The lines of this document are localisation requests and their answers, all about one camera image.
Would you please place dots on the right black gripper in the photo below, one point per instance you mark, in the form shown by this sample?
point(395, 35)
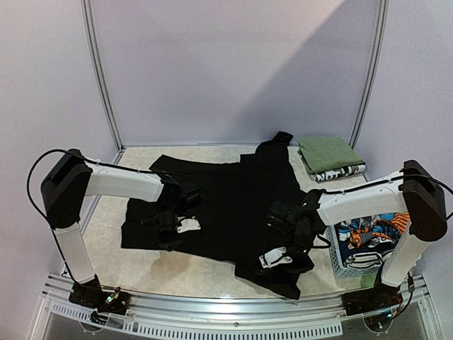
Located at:
point(283, 265)

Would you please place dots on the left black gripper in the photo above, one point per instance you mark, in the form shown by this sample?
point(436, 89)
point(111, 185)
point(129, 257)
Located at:
point(164, 241)

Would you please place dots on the black garment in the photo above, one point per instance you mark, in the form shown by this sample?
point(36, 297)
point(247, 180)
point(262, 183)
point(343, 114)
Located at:
point(236, 199)

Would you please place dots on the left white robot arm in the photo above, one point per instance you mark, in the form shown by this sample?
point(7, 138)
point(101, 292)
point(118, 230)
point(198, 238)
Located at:
point(74, 178)

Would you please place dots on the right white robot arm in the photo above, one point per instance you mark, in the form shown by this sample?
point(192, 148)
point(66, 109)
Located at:
point(410, 190)

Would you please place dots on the light blue plastic basket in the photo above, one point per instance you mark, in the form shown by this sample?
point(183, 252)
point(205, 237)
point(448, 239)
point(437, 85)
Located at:
point(339, 252)

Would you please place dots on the white striped cloth in basket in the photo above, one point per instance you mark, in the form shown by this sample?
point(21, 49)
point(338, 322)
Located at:
point(367, 260)

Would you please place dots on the blue orange patterned cloth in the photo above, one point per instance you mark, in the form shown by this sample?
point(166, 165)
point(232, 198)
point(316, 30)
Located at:
point(369, 232)

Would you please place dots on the folded black white shirt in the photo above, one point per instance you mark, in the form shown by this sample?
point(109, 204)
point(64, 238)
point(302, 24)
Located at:
point(338, 173)

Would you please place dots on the folded green shirt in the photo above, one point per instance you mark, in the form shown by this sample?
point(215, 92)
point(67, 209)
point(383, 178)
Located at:
point(321, 154)

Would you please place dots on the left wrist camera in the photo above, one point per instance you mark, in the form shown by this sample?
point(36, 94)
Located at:
point(189, 200)

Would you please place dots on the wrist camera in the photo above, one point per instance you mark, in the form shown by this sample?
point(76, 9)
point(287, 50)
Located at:
point(278, 217)
point(189, 200)

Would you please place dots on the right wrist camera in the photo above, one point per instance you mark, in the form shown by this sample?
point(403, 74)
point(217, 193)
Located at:
point(278, 217)

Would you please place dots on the left aluminium frame post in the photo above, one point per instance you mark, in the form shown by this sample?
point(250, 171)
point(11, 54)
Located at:
point(96, 60)

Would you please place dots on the aluminium frame post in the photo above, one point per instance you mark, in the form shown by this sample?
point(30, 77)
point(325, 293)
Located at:
point(96, 60)
point(374, 55)

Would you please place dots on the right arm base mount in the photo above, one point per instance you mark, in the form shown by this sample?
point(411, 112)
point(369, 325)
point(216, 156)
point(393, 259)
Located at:
point(378, 297)

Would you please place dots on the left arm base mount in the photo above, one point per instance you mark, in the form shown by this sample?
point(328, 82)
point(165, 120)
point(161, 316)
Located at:
point(92, 295)

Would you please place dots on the aluminium front rail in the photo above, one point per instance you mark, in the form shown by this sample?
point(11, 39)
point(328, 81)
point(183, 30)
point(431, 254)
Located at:
point(153, 316)

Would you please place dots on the right aluminium frame post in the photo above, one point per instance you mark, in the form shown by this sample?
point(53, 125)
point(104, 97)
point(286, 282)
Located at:
point(374, 55)

